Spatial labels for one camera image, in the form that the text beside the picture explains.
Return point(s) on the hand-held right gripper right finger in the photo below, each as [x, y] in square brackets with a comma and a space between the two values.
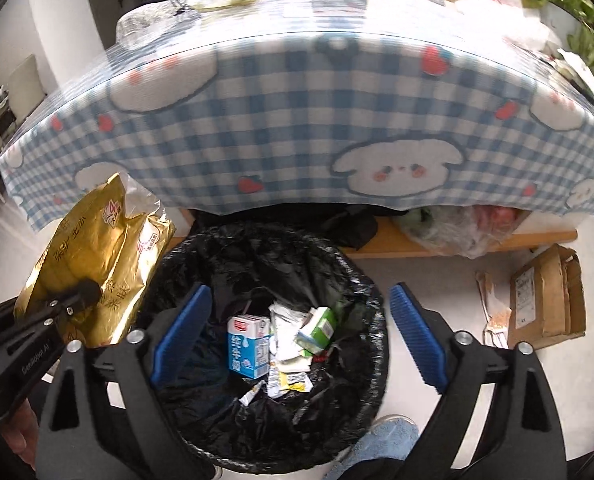
[419, 335]

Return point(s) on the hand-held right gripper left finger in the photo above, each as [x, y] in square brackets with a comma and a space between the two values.
[182, 335]

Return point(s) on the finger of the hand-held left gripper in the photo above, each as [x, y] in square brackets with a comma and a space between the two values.
[47, 322]
[84, 292]

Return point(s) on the gold foil bag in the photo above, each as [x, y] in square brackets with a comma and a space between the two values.
[102, 260]

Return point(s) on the blue white milk carton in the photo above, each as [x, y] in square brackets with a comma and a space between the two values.
[247, 350]

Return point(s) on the green white cardboard box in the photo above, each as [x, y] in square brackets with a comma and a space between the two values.
[319, 327]

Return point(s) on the white tissue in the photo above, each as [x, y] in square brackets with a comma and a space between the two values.
[284, 325]

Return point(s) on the black-lined trash bin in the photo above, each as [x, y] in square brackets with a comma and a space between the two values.
[277, 435]

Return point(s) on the person's left hand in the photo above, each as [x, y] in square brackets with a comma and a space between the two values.
[21, 435]

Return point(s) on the small white sachet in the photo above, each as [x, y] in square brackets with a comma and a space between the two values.
[252, 394]
[289, 382]

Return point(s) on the wooden shelf board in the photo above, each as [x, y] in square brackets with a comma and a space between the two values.
[392, 246]

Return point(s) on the plastic bag of goods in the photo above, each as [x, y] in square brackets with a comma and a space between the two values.
[457, 232]

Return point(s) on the brown cardboard box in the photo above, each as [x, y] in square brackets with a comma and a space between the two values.
[542, 300]

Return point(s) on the blue checked tablecloth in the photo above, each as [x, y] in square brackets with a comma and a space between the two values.
[297, 125]

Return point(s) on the white papers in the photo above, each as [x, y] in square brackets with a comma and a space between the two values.
[587, 82]

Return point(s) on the white plant pot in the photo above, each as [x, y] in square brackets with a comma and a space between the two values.
[562, 22]

